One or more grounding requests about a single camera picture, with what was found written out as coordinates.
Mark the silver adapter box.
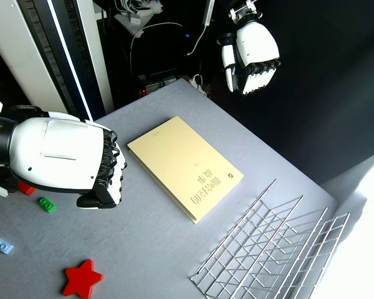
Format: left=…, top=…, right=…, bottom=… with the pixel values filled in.
left=203, top=0, right=215, bottom=26

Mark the grey table cloth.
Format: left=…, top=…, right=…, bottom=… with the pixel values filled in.
left=0, top=77, right=339, bottom=299

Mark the white cabinet with black strips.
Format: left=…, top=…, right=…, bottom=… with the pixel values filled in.
left=0, top=0, right=115, bottom=122

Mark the device with red light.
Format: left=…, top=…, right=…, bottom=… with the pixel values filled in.
left=138, top=74, right=178, bottom=96

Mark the long white looping cable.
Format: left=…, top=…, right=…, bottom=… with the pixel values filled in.
left=129, top=21, right=185, bottom=75

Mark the red toy brick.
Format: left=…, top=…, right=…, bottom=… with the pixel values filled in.
left=17, top=181, right=37, bottom=196

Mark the green toy brick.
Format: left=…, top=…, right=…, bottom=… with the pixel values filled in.
left=37, top=197, right=57, bottom=214

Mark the cream hardcover book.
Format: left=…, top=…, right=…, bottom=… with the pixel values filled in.
left=127, top=116, right=245, bottom=224

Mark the white cluttered shelf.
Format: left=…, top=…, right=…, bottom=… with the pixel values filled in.
left=113, top=0, right=165, bottom=37

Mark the short white adapter cable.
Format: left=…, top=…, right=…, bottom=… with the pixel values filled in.
left=184, top=24, right=208, bottom=57

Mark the metal wire rack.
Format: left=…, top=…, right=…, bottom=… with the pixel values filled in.
left=189, top=178, right=352, bottom=299

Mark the light blue flat brick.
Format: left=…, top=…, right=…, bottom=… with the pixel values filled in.
left=0, top=237, right=15, bottom=255

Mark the red wooden star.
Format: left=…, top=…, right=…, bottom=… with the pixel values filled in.
left=62, top=259, right=104, bottom=298

